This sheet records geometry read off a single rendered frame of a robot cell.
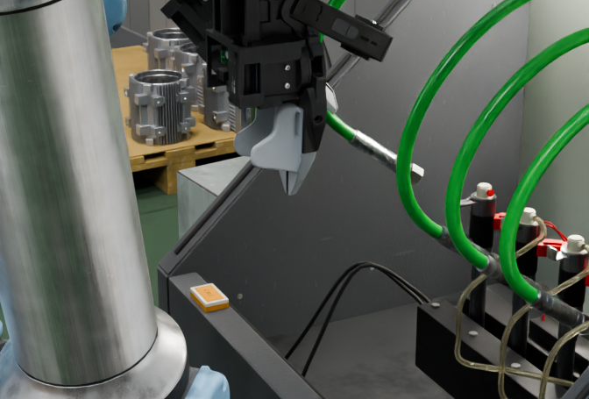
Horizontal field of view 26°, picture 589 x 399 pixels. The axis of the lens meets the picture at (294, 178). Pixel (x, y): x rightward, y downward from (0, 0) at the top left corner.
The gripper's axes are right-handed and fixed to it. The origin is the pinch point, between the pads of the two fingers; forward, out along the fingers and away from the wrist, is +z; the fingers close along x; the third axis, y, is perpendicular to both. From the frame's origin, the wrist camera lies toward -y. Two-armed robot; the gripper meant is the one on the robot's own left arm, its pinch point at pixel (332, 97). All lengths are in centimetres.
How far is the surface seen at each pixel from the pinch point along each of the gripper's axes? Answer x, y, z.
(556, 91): -34.3, -20.1, 21.1
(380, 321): -32.8, 18.6, 28.6
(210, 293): -10.9, 27.9, 7.9
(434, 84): 16.6, -9.4, 5.0
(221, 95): -309, 53, -16
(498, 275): 18.3, -1.7, 22.7
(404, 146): 16.6, -3.3, 7.6
